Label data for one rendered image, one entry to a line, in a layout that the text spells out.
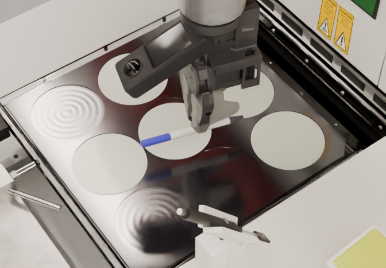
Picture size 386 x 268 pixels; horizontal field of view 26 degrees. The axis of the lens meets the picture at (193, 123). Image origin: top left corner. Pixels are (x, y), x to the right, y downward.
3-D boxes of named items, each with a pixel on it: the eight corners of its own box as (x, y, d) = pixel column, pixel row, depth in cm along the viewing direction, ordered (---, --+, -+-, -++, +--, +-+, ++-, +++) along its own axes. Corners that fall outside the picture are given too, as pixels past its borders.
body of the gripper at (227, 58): (259, 90, 101) (267, 18, 91) (192, 108, 99) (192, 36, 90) (236, 47, 105) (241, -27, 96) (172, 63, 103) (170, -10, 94)
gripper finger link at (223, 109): (242, 138, 108) (244, 89, 101) (198, 150, 106) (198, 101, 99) (233, 121, 110) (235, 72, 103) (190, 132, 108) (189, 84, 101)
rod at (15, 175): (37, 162, 112) (35, 155, 111) (42, 169, 111) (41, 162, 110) (6, 178, 110) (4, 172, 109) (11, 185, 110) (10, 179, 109)
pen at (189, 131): (242, 111, 110) (139, 139, 107) (244, 117, 109) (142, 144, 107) (241, 115, 111) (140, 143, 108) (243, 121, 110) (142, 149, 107)
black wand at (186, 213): (179, 221, 77) (188, 211, 76) (170, 210, 77) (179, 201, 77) (266, 246, 94) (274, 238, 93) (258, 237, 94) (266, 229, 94)
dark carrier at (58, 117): (203, 7, 130) (203, 4, 129) (354, 150, 112) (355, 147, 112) (5, 107, 117) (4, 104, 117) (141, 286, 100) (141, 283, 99)
